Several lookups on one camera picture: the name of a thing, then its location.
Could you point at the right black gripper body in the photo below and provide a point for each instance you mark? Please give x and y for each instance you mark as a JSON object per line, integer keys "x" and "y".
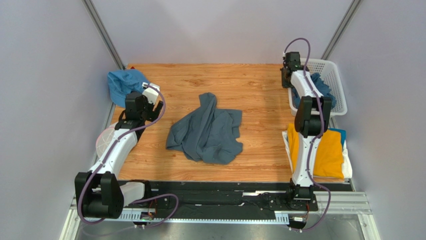
{"x": 285, "y": 77}

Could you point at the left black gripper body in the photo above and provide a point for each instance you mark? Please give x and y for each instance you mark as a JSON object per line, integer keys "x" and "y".
{"x": 147, "y": 113}

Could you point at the white plastic basket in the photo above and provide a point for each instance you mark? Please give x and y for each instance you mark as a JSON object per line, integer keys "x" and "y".
{"x": 332, "y": 83}

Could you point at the grey-blue t shirt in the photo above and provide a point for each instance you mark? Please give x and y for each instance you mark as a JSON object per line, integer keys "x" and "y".
{"x": 324, "y": 89}
{"x": 208, "y": 134}

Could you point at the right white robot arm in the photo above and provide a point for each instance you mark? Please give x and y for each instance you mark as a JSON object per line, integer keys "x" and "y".
{"x": 311, "y": 121}

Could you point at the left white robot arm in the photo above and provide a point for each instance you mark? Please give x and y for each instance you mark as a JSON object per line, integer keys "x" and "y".
{"x": 99, "y": 195}

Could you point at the grey-blue t shirt in basket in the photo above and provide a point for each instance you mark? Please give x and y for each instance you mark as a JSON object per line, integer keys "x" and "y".
{"x": 324, "y": 89}

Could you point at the blue bucket hat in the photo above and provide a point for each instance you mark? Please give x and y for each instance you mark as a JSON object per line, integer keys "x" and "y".
{"x": 123, "y": 82}

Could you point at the white pink mesh laundry bag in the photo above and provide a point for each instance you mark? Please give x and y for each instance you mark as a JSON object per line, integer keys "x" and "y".
{"x": 104, "y": 139}

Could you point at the folded teal t shirt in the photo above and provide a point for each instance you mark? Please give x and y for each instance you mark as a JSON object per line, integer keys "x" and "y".
{"x": 343, "y": 135}

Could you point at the folded white t shirt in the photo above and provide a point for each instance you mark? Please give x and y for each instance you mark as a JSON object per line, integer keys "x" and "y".
{"x": 347, "y": 163}

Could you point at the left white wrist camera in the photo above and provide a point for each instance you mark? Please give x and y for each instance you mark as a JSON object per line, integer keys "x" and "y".
{"x": 151, "y": 92}

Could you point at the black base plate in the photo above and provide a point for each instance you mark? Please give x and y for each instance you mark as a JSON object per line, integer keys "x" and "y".
{"x": 222, "y": 201}

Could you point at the right aluminium corner post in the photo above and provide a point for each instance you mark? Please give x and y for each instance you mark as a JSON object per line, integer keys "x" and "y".
{"x": 341, "y": 28}

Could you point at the aluminium corner post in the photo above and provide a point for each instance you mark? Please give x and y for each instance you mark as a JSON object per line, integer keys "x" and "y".
{"x": 97, "y": 20}
{"x": 341, "y": 28}

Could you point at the left aluminium corner post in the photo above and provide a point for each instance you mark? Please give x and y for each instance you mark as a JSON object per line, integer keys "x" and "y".
{"x": 97, "y": 20}

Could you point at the aluminium frame rail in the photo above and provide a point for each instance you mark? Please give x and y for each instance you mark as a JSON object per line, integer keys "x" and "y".
{"x": 345, "y": 215}

